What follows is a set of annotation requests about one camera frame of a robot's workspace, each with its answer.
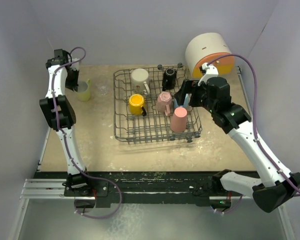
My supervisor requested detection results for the purple cable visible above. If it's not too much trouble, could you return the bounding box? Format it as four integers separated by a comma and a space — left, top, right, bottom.
207, 53, 300, 216
53, 46, 123, 221

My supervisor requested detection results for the light blue mug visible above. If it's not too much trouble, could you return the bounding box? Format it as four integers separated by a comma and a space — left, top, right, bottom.
173, 94, 191, 111

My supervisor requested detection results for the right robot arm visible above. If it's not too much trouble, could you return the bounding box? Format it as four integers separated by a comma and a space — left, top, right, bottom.
174, 77, 300, 213

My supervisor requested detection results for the light green faceted mug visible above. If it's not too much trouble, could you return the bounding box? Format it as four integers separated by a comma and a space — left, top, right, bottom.
76, 79, 91, 102

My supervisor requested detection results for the yellow mug black handle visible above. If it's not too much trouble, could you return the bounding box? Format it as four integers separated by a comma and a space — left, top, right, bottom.
128, 94, 147, 117

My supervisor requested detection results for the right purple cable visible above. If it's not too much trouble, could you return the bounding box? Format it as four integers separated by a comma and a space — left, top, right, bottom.
207, 53, 300, 216

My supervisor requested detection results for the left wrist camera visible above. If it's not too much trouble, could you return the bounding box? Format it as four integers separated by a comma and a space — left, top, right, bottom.
69, 58, 80, 71

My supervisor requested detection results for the white floral mug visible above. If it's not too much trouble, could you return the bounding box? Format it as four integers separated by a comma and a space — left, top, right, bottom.
130, 68, 150, 95

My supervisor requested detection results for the pink faceted mug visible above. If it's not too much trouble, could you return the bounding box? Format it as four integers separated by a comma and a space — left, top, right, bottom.
156, 91, 172, 117

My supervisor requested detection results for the aluminium frame rail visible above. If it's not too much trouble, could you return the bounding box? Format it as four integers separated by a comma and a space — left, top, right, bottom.
18, 65, 294, 240

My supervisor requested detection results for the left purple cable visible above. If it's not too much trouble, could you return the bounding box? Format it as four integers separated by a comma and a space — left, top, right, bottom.
53, 46, 123, 221

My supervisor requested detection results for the pink tumbler cup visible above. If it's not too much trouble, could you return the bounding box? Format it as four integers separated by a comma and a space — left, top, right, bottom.
170, 107, 188, 133

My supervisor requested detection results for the grey wire dish rack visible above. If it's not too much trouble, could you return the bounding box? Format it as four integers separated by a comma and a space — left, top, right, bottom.
113, 63, 203, 144

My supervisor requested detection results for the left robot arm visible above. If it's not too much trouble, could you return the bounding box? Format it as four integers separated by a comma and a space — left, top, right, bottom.
39, 49, 93, 196

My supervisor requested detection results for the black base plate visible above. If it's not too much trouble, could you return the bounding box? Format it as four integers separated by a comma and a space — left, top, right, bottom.
64, 171, 233, 211

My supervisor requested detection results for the round drawer cabinet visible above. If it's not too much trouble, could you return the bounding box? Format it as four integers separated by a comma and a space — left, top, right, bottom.
185, 32, 235, 79

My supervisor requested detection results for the clear glass cup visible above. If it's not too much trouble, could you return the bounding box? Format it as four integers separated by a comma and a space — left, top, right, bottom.
97, 84, 109, 95

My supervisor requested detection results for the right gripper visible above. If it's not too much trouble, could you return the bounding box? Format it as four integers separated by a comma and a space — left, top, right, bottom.
174, 79, 217, 114

